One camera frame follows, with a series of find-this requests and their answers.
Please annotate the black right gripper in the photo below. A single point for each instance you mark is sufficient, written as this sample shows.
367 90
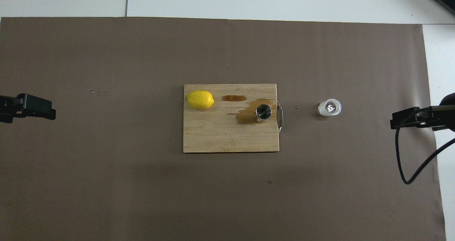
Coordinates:
449 109

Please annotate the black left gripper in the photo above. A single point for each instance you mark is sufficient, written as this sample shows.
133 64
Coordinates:
7 109

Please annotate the clear textured glass cup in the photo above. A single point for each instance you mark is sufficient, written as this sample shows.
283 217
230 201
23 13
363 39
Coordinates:
321 107

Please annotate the steel double jigger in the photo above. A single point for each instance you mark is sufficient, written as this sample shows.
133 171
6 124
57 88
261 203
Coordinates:
263 110

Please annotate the brown paper table mat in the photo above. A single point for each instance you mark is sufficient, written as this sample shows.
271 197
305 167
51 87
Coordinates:
142 198

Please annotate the yellow lemon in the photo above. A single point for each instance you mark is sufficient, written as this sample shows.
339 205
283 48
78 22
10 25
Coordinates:
200 100

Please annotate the wooden cutting board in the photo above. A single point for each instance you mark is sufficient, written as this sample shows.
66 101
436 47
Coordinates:
213 134

